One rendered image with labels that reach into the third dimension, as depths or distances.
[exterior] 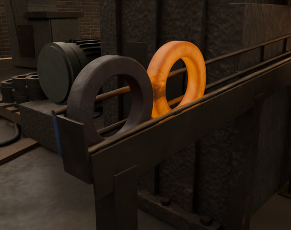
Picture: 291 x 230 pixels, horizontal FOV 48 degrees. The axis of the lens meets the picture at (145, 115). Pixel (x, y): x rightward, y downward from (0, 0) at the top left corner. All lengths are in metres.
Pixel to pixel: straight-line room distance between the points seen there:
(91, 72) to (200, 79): 0.31
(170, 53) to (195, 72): 0.12
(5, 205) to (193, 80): 1.17
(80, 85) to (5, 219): 1.12
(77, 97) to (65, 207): 1.09
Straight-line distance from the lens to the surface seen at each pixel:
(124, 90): 0.68
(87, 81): 0.54
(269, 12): 1.28
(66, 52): 1.96
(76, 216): 1.52
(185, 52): 0.72
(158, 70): 0.65
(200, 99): 0.76
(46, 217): 1.54
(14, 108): 2.73
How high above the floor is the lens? 0.84
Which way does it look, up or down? 17 degrees down
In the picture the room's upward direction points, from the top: straight up
